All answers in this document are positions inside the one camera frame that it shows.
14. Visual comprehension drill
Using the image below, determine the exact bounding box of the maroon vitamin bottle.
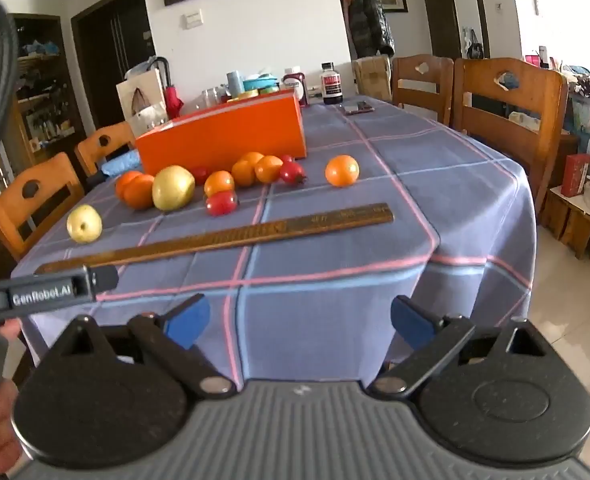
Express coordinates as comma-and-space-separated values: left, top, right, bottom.
281, 66, 309, 107

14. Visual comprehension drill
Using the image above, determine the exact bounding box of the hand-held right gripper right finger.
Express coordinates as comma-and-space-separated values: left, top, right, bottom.
367, 295, 558, 400

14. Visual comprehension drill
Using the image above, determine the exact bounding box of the teal bowl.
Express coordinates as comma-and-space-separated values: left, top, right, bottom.
243, 76, 279, 93

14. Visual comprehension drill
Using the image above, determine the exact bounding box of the wooden shelf cabinet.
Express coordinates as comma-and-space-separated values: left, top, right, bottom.
7, 14, 88, 161

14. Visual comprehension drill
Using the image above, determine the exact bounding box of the low wooden stool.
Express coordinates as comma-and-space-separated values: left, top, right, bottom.
542, 185, 590, 260

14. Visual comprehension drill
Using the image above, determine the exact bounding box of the brown cardboard box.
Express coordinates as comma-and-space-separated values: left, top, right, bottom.
352, 55, 393, 102

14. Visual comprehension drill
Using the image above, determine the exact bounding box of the red box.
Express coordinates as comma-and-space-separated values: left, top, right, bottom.
561, 154, 590, 198

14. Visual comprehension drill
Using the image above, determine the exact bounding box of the long wooden ruler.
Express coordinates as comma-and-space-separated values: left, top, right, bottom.
34, 203, 395, 276

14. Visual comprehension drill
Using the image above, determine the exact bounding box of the blue plaid tablecloth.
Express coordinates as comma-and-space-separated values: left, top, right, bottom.
12, 95, 538, 396

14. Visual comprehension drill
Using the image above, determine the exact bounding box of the wooden chair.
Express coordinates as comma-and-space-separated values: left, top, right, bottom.
75, 121, 136, 178
0, 152, 86, 261
452, 57, 568, 216
391, 54, 455, 126

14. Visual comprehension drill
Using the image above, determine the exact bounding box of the red umbrella black hook handle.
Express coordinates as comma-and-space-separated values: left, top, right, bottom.
147, 56, 185, 120

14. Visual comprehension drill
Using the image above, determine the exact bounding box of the black handbag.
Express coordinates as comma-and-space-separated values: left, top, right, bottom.
466, 30, 485, 60

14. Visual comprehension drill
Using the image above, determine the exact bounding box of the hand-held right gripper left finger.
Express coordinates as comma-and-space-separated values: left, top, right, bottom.
42, 292, 237, 401

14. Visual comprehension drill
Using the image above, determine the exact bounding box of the large yellow pear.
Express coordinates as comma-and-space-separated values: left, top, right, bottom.
152, 165, 196, 212

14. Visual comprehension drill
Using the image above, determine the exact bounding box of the small yellow apple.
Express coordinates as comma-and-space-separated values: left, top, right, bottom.
66, 204, 103, 245

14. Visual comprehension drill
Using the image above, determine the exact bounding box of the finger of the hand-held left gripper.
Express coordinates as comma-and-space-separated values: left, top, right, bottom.
2, 266, 120, 322

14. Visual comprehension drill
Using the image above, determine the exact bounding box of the dark wooden door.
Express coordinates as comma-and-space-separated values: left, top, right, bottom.
71, 0, 156, 131

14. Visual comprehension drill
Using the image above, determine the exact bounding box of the black puffer jacket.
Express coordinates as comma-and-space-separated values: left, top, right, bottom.
347, 0, 395, 58

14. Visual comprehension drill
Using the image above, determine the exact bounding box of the orange cardboard box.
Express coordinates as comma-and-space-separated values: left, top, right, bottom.
135, 90, 308, 176

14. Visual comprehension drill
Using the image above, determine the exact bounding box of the dark bottle red label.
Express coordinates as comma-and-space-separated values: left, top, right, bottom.
321, 62, 344, 106

